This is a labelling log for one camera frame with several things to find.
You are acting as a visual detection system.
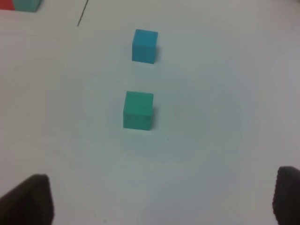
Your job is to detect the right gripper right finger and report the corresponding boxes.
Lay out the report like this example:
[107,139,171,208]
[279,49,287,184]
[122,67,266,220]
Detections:
[272,166,300,225]

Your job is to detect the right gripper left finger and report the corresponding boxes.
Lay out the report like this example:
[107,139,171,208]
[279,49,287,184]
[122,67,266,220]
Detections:
[0,174,54,225]

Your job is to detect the blue cube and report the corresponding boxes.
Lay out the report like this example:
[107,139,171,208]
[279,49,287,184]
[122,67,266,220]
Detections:
[132,29,158,64]

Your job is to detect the template green cube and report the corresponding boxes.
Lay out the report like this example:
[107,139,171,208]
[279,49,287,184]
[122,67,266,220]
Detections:
[13,0,42,12]

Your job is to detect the template red cube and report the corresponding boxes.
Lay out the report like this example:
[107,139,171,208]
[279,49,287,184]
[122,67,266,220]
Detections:
[0,0,15,11]

